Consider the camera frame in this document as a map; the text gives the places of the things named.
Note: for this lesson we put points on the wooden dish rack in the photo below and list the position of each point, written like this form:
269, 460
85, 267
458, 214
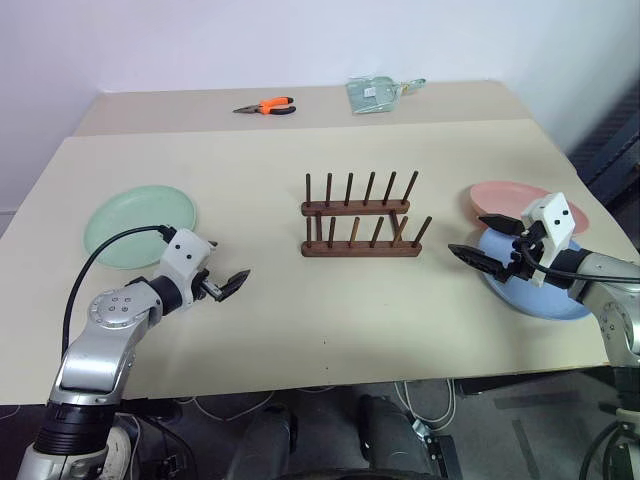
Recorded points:
360, 247

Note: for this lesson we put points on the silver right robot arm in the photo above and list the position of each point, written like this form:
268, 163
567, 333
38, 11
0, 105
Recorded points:
612, 305

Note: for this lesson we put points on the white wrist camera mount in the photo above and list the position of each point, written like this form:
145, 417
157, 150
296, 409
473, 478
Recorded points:
557, 222
182, 250

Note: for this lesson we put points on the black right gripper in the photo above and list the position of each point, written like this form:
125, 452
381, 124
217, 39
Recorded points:
525, 255

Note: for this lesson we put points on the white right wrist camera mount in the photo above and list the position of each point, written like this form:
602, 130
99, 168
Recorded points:
557, 222

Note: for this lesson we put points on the black ribbed radiator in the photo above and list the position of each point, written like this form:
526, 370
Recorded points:
612, 145

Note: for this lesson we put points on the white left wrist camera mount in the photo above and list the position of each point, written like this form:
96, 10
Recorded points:
182, 250

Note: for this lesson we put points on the blue plate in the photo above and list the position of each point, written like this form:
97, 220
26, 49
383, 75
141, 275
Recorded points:
542, 300

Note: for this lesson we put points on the red plate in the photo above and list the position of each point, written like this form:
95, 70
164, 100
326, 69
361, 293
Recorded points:
500, 197

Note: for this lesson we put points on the dark rounded shape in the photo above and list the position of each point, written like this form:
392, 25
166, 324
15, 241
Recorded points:
390, 435
265, 445

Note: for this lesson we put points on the green plate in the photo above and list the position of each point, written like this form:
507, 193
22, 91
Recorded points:
130, 215

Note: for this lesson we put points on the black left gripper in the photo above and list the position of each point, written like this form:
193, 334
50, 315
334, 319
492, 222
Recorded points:
212, 290

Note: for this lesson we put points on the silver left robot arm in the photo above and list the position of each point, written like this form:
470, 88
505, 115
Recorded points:
107, 320

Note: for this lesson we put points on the green dustpan in plastic bag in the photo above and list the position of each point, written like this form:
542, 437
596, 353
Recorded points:
372, 95

